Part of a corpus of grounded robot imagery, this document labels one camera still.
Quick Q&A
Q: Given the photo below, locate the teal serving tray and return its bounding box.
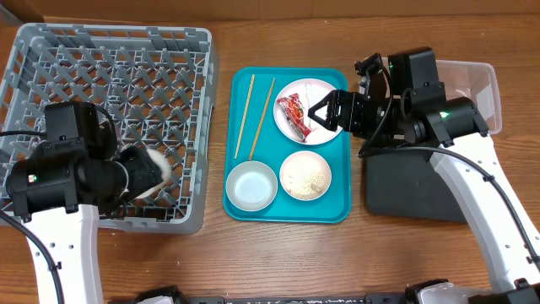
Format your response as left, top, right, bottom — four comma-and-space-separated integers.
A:
223, 67, 352, 224

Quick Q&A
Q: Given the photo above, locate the white paper cup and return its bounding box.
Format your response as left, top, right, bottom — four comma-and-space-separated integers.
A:
124, 147, 173, 199

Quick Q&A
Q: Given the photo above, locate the large white plate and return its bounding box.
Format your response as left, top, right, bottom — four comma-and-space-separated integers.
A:
273, 79, 343, 145

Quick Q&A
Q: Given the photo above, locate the grey plastic dish rack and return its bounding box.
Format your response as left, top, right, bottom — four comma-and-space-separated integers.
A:
1, 23, 219, 234

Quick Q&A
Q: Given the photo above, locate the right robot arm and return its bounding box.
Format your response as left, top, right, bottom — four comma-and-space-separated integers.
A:
308, 47, 539, 303

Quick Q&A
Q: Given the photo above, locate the clear plastic bin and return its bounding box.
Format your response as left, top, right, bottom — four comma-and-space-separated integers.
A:
381, 54, 502, 138

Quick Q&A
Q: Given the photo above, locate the wooden chopstick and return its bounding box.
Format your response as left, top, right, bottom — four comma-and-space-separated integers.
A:
235, 74, 255, 159
248, 78, 275, 161

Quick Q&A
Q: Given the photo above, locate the red snack wrapper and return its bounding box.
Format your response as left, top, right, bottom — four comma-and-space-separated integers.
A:
277, 93, 311, 142

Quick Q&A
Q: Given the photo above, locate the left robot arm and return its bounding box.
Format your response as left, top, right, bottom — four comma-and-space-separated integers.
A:
1, 101, 171, 303

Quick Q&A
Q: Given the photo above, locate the black waste tray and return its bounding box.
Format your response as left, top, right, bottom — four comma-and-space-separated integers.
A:
364, 150, 467, 224

